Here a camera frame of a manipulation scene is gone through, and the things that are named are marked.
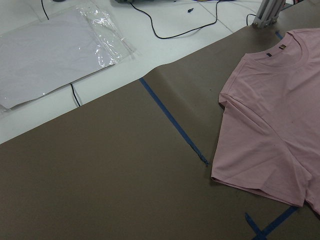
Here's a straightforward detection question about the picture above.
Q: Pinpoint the clear plastic bag with paper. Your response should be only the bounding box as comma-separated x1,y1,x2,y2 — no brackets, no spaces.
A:
0,0,135,109

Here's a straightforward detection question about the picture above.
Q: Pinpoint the pink Snoopy t-shirt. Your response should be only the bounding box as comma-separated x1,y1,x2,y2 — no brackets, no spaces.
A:
211,28,320,212

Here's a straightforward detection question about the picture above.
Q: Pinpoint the aluminium frame post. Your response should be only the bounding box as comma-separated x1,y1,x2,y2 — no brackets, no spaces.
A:
251,0,286,29

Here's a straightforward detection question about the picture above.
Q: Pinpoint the black desk cable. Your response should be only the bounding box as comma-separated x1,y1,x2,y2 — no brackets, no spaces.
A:
128,0,221,40

